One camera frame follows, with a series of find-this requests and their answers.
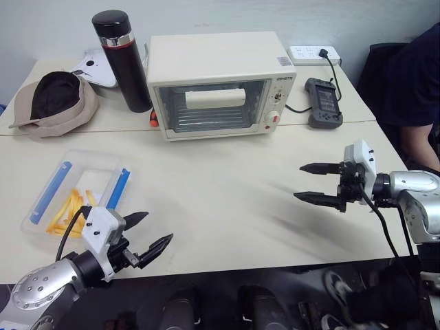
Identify grey handheld controller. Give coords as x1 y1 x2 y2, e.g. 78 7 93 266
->
303 77 344 130

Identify cream toaster oven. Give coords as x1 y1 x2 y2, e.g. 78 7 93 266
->
146 31 298 143

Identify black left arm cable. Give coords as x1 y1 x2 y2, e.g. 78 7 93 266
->
54 205 94 263

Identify dark rounded shape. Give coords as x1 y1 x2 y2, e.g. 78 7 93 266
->
237 284 294 330
136 285 204 330

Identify person in dark blue shirt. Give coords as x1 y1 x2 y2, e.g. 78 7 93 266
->
377 22 440 173

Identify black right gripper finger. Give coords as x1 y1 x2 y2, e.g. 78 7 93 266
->
293 191 340 209
299 162 342 177

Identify white power strip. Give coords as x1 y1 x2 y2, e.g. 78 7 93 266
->
287 45 342 67

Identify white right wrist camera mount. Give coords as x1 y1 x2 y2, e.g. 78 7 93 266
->
343 139 378 207

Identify yellow french fry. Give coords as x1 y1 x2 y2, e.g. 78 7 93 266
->
45 219 83 234
51 188 83 224
85 189 101 208

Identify black white sneaker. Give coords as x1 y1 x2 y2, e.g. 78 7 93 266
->
322 270 353 310

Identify clear plastic container blue clips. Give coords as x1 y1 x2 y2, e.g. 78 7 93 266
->
20 148 136 242

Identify beige cap black lining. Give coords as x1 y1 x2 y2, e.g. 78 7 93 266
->
8 70 101 140

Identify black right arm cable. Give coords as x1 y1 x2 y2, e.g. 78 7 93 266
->
357 181 419 292

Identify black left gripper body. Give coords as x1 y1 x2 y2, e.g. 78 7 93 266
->
107 236 142 276

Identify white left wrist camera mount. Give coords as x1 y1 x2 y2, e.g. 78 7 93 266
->
81 206 129 283

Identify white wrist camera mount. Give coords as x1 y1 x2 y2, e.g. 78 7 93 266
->
81 206 129 283
343 139 378 207

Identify black plug with cable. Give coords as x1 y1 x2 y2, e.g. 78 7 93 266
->
285 48 345 115

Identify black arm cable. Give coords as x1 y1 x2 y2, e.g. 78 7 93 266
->
357 181 419 292
54 205 94 263

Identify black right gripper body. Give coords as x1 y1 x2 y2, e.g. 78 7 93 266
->
336 159 367 213

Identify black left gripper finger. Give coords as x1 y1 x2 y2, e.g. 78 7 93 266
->
123 211 150 232
138 233 174 270

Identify black thermos bottle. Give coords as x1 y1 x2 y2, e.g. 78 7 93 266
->
91 10 153 113

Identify white plastic device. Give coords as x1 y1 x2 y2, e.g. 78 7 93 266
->
70 47 118 89

